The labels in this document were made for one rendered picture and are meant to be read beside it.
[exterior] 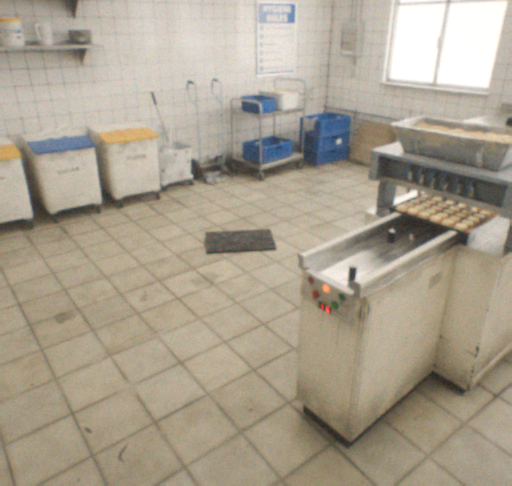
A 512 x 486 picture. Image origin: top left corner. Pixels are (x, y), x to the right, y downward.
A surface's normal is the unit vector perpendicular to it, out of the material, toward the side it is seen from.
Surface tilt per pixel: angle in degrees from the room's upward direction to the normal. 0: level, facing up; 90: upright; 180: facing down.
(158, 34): 90
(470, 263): 90
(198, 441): 0
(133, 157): 92
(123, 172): 92
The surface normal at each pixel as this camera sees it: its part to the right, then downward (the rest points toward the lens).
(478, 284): -0.76, 0.27
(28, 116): 0.60, 0.33
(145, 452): 0.00, -0.91
